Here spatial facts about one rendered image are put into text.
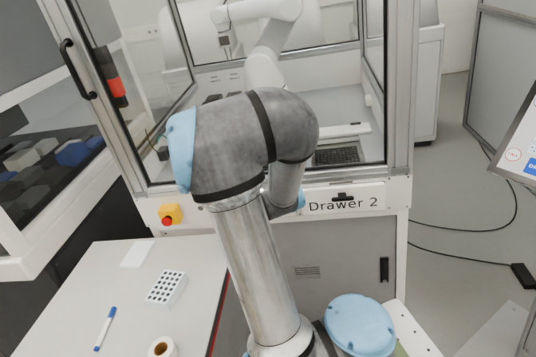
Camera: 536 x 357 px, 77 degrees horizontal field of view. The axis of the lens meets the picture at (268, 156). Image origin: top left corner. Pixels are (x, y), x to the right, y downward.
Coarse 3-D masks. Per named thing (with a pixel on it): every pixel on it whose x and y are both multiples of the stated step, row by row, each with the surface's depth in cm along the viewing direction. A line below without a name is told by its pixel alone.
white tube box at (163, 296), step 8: (168, 272) 114; (176, 272) 113; (184, 272) 112; (160, 280) 111; (168, 280) 110; (176, 280) 111; (184, 280) 112; (152, 288) 109; (160, 288) 109; (168, 288) 108; (176, 288) 108; (152, 296) 106; (160, 296) 105; (168, 296) 105; (176, 296) 108; (152, 304) 105; (160, 304) 104; (168, 304) 104
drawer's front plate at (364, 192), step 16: (304, 192) 117; (320, 192) 116; (336, 192) 116; (352, 192) 115; (368, 192) 114; (384, 192) 114; (304, 208) 121; (320, 208) 120; (336, 208) 119; (352, 208) 119; (368, 208) 118; (384, 208) 117
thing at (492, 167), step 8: (528, 96) 100; (528, 104) 100; (520, 112) 101; (520, 120) 100; (512, 128) 101; (504, 136) 102; (512, 136) 101; (504, 144) 102; (496, 152) 103; (496, 160) 102; (488, 168) 104; (496, 168) 102; (504, 176) 100; (512, 176) 98; (520, 176) 97; (528, 184) 95
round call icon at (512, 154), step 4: (508, 148) 101; (512, 148) 100; (516, 148) 99; (508, 152) 101; (512, 152) 100; (516, 152) 99; (520, 152) 98; (504, 156) 101; (508, 156) 100; (512, 156) 100; (516, 156) 99; (520, 156) 98; (508, 160) 100; (512, 160) 99; (516, 160) 99
